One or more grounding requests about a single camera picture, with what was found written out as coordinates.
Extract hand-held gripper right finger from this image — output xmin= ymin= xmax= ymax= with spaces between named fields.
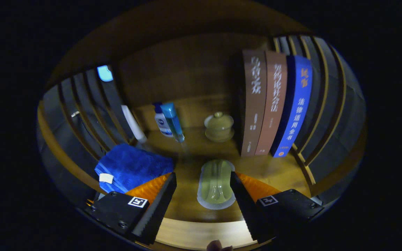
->
xmin=230 ymin=171 xmax=325 ymax=244

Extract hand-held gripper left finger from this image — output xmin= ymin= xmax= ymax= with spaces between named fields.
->
xmin=85 ymin=172 xmax=177 ymax=245

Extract green packet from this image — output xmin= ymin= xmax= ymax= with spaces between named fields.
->
xmin=197 ymin=159 xmax=236 ymax=210

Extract wooden drawer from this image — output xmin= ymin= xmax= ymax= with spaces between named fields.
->
xmin=154 ymin=218 xmax=257 ymax=251

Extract wooden countertop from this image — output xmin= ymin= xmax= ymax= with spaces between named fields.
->
xmin=96 ymin=127 xmax=313 ymax=223

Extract wooden cabinet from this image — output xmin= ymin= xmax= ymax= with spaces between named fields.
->
xmin=36 ymin=2 xmax=367 ymax=251

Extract blue folded towel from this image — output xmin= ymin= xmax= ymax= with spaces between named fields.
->
xmin=95 ymin=143 xmax=174 ymax=194

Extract beige lidded tea cup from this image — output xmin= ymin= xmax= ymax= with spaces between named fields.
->
xmin=204 ymin=112 xmax=235 ymax=143

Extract white lotion bottle blue cap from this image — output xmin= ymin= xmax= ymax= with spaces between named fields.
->
xmin=153 ymin=102 xmax=173 ymax=137

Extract teal bottle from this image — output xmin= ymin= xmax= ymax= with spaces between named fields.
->
xmin=161 ymin=102 xmax=186 ymax=143

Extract white tube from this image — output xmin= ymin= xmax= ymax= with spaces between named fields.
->
xmin=121 ymin=105 xmax=148 ymax=144

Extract brown book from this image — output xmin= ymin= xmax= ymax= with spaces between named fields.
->
xmin=255 ymin=51 xmax=288 ymax=156
xmin=239 ymin=50 xmax=268 ymax=157

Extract blue book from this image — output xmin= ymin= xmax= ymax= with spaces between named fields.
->
xmin=270 ymin=55 xmax=313 ymax=158

